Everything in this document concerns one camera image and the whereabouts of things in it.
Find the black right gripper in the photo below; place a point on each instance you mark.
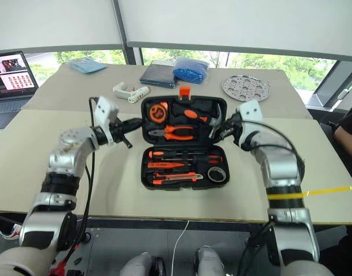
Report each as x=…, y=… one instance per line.
x=235, y=125

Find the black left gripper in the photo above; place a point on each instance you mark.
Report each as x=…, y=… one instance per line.
x=120, y=131

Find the black tool case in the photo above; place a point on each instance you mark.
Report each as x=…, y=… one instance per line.
x=219, y=100

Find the small red tester screwdriver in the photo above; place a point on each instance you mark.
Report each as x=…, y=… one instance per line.
x=164, y=165

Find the orange black utility knife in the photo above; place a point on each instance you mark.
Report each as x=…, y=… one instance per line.
x=176, y=177

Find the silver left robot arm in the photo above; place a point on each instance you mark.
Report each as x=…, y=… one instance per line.
x=69, y=149

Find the bystander bare forearm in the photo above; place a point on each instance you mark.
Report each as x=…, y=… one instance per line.
x=347, y=141

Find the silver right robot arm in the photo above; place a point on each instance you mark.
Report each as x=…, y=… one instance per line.
x=279, y=166

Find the orange black tape measure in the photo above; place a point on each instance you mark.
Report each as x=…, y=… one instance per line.
x=158, y=112

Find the white glue gun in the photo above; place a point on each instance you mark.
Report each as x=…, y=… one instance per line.
x=133, y=94

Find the round perforated metal plate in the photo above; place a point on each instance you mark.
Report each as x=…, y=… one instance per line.
x=246, y=87

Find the black electrical tape roll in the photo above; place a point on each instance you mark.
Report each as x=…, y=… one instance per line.
x=210, y=174

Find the dark blue folded cloth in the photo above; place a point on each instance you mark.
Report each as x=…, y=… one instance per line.
x=157, y=74

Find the blue plastic bag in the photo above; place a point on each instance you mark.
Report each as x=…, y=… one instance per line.
x=190, y=70

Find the light blue cloth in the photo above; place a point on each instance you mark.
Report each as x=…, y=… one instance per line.
x=87, y=65

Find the wide white roller blind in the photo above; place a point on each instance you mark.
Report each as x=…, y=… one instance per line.
x=236, y=23

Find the dark open window sash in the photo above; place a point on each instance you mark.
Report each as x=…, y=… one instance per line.
x=331, y=83

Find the bystander in black shirt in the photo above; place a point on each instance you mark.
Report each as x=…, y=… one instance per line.
x=351, y=118

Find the open laptop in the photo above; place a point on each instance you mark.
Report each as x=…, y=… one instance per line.
x=12, y=77

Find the grey rounded leg cover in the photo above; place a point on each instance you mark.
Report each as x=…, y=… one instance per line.
x=209, y=261
x=138, y=266

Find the narrow white roller blind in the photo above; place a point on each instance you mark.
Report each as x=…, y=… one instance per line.
x=49, y=23

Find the red white shoe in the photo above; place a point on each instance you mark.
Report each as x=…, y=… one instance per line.
x=12, y=231

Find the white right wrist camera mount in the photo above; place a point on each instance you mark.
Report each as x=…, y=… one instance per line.
x=250, y=110

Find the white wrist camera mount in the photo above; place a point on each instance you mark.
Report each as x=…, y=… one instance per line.
x=250, y=110
x=105, y=110

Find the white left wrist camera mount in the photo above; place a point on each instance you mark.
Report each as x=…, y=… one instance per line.
x=105, y=110

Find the grey window post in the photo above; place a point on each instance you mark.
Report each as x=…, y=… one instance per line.
x=130, y=54

